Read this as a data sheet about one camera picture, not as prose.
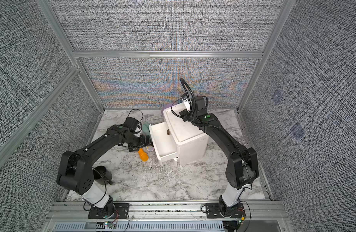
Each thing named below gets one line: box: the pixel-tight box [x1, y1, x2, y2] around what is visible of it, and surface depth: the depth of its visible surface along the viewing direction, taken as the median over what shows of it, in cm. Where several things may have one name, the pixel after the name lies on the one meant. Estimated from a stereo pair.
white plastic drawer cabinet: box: [149, 102, 209, 167], surface depth 81 cm
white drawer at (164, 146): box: [148, 121, 179, 162], surface depth 91 cm
